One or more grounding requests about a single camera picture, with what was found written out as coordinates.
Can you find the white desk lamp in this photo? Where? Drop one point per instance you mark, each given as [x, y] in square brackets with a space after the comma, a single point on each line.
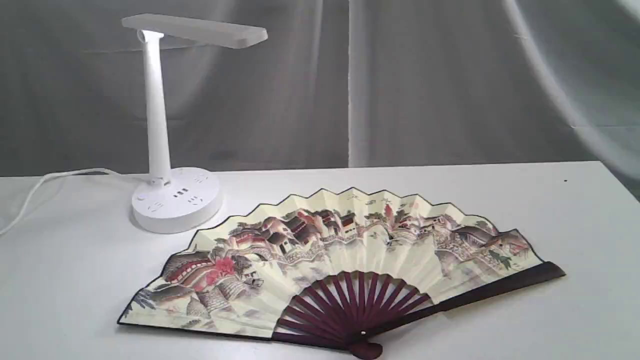
[175, 200]

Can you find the painted paper folding fan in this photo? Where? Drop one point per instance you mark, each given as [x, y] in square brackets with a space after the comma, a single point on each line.
[334, 270]

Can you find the grey backdrop curtain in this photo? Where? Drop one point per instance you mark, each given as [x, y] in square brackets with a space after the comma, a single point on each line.
[338, 83]

